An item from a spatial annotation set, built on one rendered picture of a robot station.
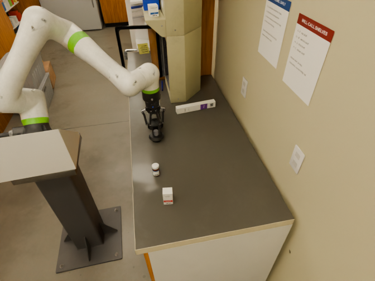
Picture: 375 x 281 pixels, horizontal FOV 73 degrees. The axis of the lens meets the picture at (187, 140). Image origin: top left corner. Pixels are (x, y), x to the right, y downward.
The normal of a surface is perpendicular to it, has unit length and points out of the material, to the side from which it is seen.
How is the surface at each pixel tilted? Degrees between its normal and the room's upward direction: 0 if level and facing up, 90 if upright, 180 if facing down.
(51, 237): 0
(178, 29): 90
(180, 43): 90
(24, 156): 90
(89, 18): 90
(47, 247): 0
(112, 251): 0
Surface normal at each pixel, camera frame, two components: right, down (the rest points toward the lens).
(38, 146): 0.24, 0.64
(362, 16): -0.98, 0.14
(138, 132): -0.02, -0.75
